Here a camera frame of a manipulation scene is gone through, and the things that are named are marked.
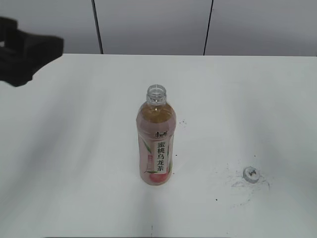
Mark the white bottle cap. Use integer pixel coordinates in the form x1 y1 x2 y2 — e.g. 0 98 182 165
243 166 261 183

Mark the pink oolong tea bottle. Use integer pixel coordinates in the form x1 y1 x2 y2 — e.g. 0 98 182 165
136 84 176 185

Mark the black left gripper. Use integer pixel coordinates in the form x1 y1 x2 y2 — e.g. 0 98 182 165
0 17 64 87

